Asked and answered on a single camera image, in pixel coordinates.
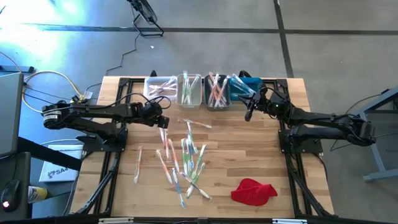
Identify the grey laptop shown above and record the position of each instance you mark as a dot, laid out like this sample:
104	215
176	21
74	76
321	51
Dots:
11	115

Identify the yellow can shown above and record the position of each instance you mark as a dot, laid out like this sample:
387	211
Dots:
37	193

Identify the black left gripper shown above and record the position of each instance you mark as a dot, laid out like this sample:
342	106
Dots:
154	113

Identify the beige plastic bin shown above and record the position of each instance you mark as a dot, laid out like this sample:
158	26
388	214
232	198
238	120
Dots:
189	107

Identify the silver metal bracket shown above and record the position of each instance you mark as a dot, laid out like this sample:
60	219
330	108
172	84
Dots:
289	221
115	221

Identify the white paper tag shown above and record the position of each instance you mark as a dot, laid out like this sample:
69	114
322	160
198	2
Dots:
88	94

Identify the black floor fan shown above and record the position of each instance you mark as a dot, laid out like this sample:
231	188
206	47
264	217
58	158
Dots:
144	11

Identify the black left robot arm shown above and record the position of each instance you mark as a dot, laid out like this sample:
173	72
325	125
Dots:
93	112

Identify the dark grey plastic bin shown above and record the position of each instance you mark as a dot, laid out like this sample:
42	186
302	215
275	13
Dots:
217	109

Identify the grey metal table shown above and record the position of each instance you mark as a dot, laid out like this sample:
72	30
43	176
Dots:
371	161

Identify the black clamp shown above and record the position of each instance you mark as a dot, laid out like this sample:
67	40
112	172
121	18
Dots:
244	73
153	74

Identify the red cloth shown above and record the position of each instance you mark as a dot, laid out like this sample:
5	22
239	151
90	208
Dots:
252	193

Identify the white printed box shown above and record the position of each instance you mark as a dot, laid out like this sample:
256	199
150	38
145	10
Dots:
59	174

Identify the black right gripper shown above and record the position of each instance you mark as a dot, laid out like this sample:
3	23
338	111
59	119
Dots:
273	105

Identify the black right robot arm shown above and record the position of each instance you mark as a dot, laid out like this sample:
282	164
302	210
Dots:
326	119

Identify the black desk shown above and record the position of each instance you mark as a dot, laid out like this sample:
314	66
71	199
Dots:
46	154

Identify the teal plastic bin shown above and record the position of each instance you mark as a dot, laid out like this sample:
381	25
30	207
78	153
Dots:
256	81

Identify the white plastic bin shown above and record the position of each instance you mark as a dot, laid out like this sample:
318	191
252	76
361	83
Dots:
160	98

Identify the yellow power plug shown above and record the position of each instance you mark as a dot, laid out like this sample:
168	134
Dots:
77	99

